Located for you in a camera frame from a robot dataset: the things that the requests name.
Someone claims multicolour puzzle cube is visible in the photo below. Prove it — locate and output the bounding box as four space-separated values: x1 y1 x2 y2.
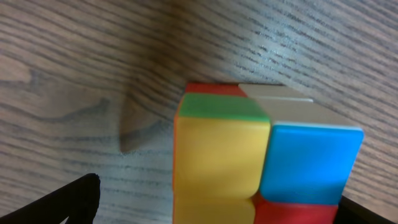
173 83 364 223

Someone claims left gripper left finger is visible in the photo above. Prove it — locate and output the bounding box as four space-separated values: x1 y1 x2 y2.
1 173 100 224

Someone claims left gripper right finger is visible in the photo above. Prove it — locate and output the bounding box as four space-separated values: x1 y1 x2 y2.
334 196 394 224

